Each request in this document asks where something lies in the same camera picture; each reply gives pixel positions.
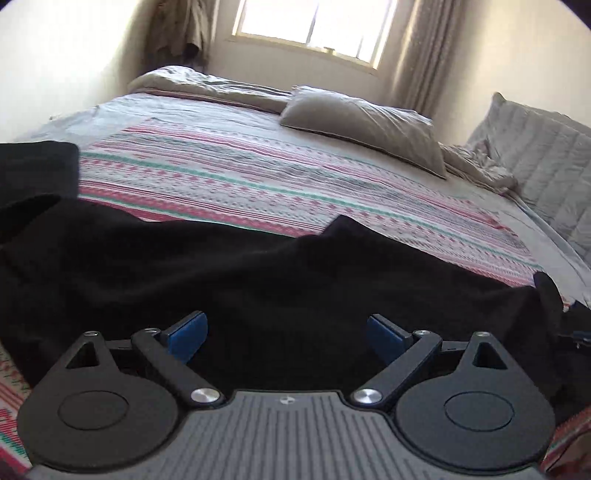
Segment hanging khaki jacket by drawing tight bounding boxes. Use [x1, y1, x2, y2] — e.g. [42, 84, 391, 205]
[157, 0, 214, 71]

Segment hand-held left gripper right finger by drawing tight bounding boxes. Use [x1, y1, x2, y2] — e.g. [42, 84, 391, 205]
[349, 314, 509, 409]

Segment grey bed sheet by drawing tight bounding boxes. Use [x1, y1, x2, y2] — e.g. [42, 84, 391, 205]
[14, 91, 591, 311]

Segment crumpled beige duvet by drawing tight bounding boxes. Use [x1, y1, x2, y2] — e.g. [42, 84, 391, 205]
[127, 65, 519, 195]

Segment black pants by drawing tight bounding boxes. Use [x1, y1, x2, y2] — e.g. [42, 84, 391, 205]
[0, 194, 591, 418]

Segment folded black cloth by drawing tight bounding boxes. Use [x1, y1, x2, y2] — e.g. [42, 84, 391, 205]
[0, 141, 82, 217]

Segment grey quilted headboard cushion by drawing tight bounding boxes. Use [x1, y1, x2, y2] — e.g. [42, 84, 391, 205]
[465, 92, 591, 269]

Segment window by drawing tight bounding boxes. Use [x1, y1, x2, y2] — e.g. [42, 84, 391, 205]
[231, 0, 400, 70]

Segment beige curtain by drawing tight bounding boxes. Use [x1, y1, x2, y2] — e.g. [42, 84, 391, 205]
[390, 0, 467, 121]

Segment patterned red green blanket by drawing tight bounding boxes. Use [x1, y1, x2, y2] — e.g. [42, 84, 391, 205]
[0, 115, 591, 480]

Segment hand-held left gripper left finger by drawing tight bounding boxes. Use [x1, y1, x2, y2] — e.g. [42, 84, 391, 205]
[65, 311, 225, 409]

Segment grey pillow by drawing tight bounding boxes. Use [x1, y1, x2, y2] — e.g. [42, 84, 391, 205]
[279, 85, 448, 179]

